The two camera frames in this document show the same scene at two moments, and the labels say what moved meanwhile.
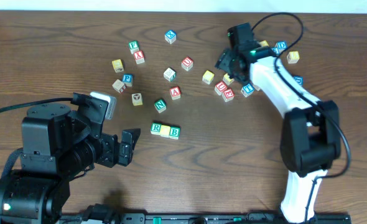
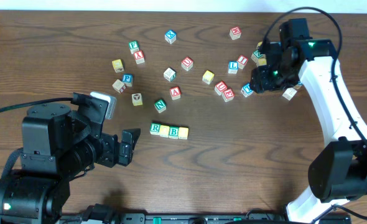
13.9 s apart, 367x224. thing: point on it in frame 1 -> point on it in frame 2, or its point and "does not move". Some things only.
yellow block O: x=165 y=130 does not move
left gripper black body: x=109 y=149 does not move
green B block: x=174 y=132 does not move
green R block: x=155 y=129 does not move
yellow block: x=227 y=79 -> x=183 y=133
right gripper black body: x=226 y=60 -> x=261 y=81
